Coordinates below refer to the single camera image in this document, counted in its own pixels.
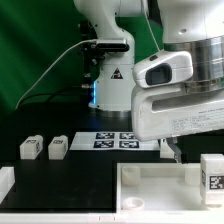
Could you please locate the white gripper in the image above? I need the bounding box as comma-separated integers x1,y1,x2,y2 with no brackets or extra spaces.
132,84,224,163

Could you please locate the white square tabletop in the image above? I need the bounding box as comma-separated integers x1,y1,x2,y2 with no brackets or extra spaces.
116,163,224,214

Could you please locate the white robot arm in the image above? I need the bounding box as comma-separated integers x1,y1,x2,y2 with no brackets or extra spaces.
73,0,224,146

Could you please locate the white sheet with tags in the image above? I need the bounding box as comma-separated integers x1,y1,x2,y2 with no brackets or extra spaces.
70,132,160,151

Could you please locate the white left obstacle bar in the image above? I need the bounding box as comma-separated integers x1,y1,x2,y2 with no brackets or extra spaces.
0,167,15,204

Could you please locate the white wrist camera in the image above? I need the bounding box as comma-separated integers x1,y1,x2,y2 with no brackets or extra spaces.
133,50,193,89

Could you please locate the black camera on base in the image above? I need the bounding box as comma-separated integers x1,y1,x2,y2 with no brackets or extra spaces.
79,20,130,79

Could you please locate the black cable on table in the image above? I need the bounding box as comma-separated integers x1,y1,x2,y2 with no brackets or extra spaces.
18,87,88,107

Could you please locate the grey camera cable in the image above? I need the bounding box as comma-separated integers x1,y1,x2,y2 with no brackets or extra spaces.
14,39,98,110

